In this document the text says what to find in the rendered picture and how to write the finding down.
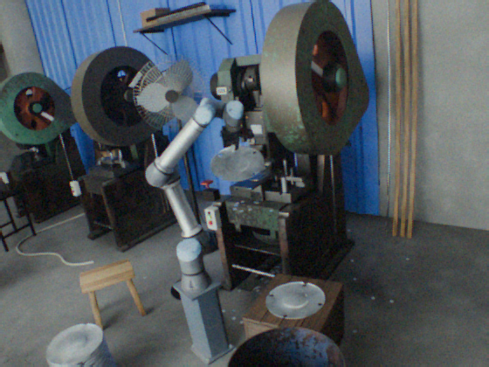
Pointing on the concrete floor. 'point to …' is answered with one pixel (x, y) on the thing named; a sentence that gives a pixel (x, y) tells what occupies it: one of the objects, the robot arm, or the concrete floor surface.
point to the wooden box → (254, 316)
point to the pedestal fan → (153, 97)
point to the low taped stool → (95, 278)
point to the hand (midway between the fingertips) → (233, 148)
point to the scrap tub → (287, 349)
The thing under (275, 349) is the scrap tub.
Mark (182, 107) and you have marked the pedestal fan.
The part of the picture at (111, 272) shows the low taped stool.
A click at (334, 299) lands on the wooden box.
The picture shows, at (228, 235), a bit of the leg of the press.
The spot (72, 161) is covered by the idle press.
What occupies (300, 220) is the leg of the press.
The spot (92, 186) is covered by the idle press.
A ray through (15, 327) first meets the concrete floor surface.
